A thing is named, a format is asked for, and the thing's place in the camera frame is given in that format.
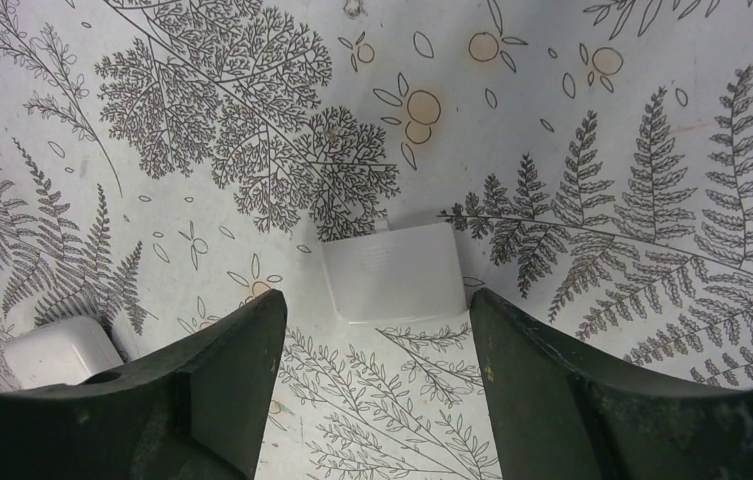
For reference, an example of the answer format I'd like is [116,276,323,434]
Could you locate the floral table mat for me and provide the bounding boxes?
[0,1,753,479]

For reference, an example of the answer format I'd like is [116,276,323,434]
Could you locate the white battery cover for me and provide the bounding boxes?
[322,223,468,326]

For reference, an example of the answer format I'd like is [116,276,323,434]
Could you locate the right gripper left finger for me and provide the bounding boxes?
[0,290,288,479]

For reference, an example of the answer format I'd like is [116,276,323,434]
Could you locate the white remote control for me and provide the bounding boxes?
[3,316,123,389]

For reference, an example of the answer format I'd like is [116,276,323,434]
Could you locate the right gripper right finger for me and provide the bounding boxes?
[469,288,753,479]

